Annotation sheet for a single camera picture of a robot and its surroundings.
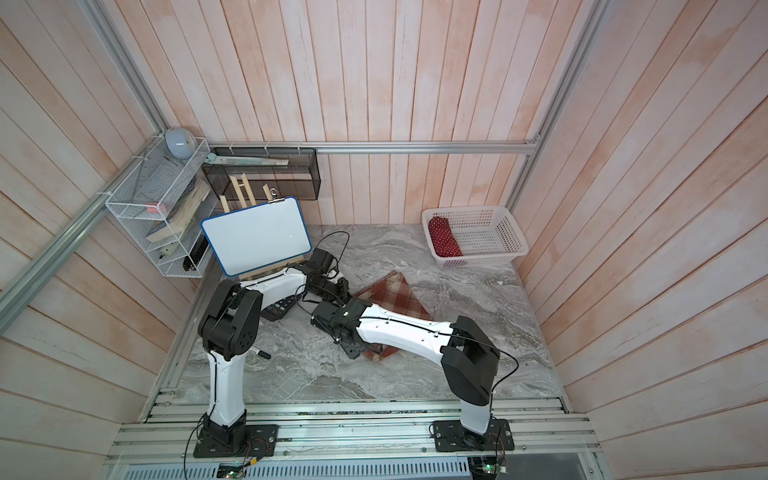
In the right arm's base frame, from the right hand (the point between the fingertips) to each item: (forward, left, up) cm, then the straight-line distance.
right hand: (363, 339), depth 83 cm
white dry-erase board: (+27, +33, +14) cm, 45 cm away
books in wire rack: (+30, +50, +25) cm, 64 cm away
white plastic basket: (+49, -46, -8) cm, 68 cm away
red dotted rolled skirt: (+42, -28, -3) cm, 51 cm away
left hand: (+14, +3, -4) cm, 15 cm away
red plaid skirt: (+20, -8, -7) cm, 23 cm away
